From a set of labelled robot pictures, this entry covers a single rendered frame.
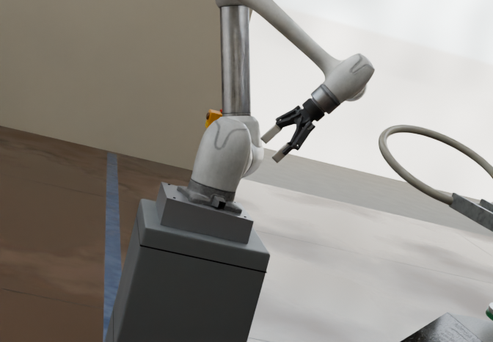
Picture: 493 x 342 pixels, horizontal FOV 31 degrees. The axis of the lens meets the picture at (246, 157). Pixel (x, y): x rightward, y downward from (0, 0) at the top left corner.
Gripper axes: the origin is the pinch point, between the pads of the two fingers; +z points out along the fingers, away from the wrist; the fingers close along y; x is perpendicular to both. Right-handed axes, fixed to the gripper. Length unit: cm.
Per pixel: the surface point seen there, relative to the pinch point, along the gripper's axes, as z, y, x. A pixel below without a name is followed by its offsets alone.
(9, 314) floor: 143, 82, -22
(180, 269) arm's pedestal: 43.3, -21.9, 2.4
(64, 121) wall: 194, 550, -146
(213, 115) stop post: 19, 89, -22
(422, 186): -27, -12, -42
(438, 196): -29, -16, -47
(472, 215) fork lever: -33, -31, -49
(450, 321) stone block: -8, -61, -46
